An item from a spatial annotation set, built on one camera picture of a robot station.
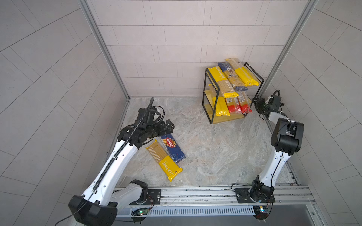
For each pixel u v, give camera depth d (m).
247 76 0.79
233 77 0.79
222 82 0.77
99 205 0.35
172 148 0.86
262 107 0.88
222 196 0.72
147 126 0.52
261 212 0.68
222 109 0.84
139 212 0.65
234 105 0.87
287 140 0.55
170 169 0.78
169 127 0.63
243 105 0.86
